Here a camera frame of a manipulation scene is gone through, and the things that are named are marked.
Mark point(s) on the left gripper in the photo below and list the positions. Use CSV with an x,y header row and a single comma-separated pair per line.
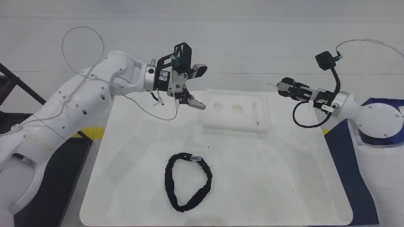
x,y
162,80

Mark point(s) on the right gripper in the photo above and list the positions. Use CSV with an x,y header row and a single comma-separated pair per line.
x,y
325,99

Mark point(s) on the small silver key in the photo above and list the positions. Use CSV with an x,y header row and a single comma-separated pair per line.
x,y
273,84

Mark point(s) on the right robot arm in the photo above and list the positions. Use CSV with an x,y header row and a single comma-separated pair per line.
x,y
378,126

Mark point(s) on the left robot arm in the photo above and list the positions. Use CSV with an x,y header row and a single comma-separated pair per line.
x,y
72,107

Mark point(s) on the white foam tray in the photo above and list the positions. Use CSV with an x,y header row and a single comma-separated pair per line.
x,y
236,123

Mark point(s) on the dark blue floor mat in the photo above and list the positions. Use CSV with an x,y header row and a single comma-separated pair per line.
x,y
344,164

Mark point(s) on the black floor mat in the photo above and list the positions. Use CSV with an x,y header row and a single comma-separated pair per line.
x,y
53,189

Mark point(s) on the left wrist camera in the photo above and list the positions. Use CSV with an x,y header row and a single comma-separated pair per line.
x,y
183,57

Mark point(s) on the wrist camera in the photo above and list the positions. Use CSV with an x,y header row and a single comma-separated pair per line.
x,y
183,57
325,60

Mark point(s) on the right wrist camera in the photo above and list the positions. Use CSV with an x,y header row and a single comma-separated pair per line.
x,y
325,60

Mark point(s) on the black metal frame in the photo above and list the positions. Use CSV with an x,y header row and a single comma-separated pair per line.
x,y
19,83

